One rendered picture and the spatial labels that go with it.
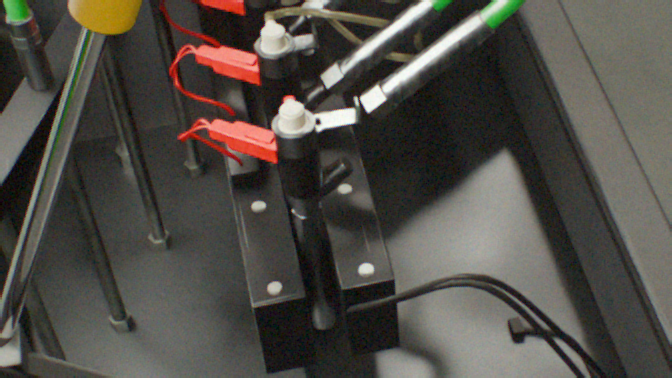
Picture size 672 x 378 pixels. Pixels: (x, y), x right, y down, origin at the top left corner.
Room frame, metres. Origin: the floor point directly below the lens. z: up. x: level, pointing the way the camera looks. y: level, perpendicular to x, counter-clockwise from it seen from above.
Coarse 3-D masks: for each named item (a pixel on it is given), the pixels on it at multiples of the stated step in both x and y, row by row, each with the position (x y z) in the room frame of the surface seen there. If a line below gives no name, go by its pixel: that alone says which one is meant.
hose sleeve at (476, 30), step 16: (480, 16) 0.63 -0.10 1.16; (448, 32) 0.63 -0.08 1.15; (464, 32) 0.62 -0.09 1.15; (480, 32) 0.62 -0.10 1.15; (432, 48) 0.63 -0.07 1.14; (448, 48) 0.62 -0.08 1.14; (464, 48) 0.62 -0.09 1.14; (416, 64) 0.62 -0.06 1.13; (432, 64) 0.62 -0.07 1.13; (448, 64) 0.62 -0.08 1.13; (384, 80) 0.63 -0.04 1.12; (400, 80) 0.62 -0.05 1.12; (416, 80) 0.62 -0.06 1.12; (400, 96) 0.62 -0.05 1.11
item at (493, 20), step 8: (496, 0) 0.63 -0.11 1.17; (504, 0) 0.63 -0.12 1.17; (512, 0) 0.63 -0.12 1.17; (520, 0) 0.62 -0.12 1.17; (488, 8) 0.63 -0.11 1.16; (496, 8) 0.63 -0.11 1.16; (504, 8) 0.62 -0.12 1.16; (512, 8) 0.62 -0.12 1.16; (488, 16) 0.63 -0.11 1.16; (496, 16) 0.62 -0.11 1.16; (504, 16) 0.62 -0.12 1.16; (488, 24) 0.62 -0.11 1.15; (496, 24) 0.62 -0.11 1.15
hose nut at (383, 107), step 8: (368, 88) 0.63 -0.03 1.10; (376, 88) 0.62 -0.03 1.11; (368, 96) 0.62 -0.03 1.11; (376, 96) 0.62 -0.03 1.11; (384, 96) 0.62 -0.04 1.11; (368, 104) 0.62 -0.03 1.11; (376, 104) 0.61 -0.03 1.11; (384, 104) 0.61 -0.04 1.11; (392, 104) 0.61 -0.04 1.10; (368, 112) 0.61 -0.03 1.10; (376, 112) 0.61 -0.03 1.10; (384, 112) 0.61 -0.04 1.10
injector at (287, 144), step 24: (312, 120) 0.62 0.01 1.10; (288, 144) 0.61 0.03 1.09; (312, 144) 0.61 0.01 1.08; (288, 168) 0.61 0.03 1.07; (312, 168) 0.61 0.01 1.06; (336, 168) 0.62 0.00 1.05; (288, 192) 0.61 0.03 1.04; (312, 192) 0.61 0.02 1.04; (312, 216) 0.61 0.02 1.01; (312, 240) 0.61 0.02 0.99; (312, 264) 0.61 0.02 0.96; (312, 288) 0.61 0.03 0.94; (312, 312) 0.62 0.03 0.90
